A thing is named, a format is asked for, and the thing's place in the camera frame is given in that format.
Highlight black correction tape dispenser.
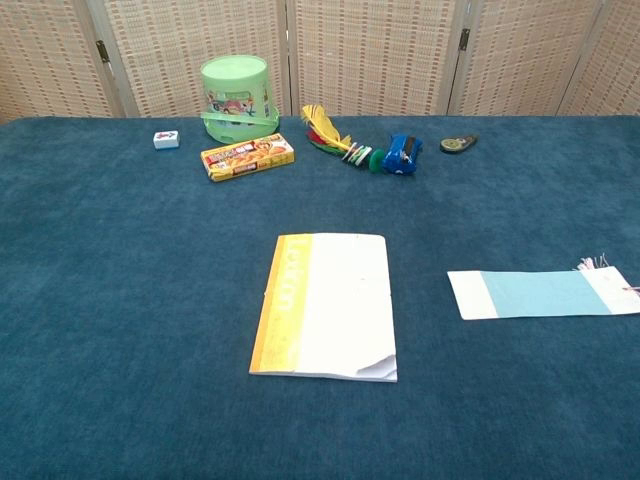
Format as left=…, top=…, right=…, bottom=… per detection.
left=439, top=133, right=480, bottom=154

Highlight colourful feather shuttlecock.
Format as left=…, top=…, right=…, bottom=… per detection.
left=300, top=104, right=386, bottom=175

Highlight white paper booklet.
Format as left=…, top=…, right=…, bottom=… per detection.
left=248, top=232, right=400, bottom=384

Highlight yellow curry box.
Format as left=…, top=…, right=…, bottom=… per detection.
left=200, top=132, right=296, bottom=184

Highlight green plastic toy bucket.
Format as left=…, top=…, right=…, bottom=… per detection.
left=199, top=53, right=281, bottom=139

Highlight woven bamboo folding screen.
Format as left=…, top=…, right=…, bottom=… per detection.
left=0, top=0, right=640, bottom=125

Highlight blue table cloth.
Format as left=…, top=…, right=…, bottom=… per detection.
left=0, top=115, right=640, bottom=480

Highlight blue and white tasselled bookmark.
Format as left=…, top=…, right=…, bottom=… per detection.
left=446, top=253, right=640, bottom=321

